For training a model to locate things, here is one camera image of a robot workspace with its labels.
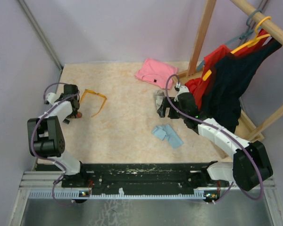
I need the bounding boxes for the map print glasses case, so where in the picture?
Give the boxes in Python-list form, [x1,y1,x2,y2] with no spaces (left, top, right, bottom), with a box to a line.
[153,90,165,114]

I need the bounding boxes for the yellow hanger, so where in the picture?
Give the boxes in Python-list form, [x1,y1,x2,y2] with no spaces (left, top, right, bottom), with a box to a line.
[197,16,272,81]

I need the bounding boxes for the light blue cloth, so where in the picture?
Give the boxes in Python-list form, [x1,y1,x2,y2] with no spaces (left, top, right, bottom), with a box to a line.
[152,124,183,149]

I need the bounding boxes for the folded pink shirt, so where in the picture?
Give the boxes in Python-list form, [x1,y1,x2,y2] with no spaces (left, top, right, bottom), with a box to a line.
[135,58,178,89]

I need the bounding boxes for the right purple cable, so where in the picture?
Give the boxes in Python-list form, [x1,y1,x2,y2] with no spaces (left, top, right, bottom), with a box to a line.
[165,74,265,204]

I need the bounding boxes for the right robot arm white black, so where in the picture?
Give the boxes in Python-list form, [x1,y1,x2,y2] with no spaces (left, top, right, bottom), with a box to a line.
[153,90,273,191]

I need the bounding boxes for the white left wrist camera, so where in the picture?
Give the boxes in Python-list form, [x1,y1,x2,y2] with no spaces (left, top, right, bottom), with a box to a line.
[44,92,58,105]

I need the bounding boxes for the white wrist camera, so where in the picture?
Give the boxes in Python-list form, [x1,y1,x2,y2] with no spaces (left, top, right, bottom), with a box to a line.
[44,92,58,105]
[174,85,189,102]

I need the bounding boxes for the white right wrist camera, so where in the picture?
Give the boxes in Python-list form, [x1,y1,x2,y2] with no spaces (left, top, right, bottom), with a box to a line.
[174,85,189,102]

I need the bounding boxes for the dark navy shirt hanging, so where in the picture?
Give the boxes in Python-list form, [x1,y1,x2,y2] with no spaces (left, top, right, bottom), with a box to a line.
[200,38,282,133]

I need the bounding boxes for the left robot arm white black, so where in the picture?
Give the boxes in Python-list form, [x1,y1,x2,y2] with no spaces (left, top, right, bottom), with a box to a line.
[27,83,89,187]

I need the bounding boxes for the brown striped glasses case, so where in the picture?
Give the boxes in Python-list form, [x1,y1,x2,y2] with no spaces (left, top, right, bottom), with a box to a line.
[68,112,83,119]

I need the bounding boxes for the orange sunglasses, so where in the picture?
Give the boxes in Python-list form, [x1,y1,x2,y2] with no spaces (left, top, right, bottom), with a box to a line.
[80,89,108,118]

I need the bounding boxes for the red shirt hanging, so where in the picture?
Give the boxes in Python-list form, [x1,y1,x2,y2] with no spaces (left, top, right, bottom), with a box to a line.
[185,37,267,110]

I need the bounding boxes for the wooden clothes rack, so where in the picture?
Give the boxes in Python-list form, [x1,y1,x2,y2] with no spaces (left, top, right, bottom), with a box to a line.
[170,0,283,167]

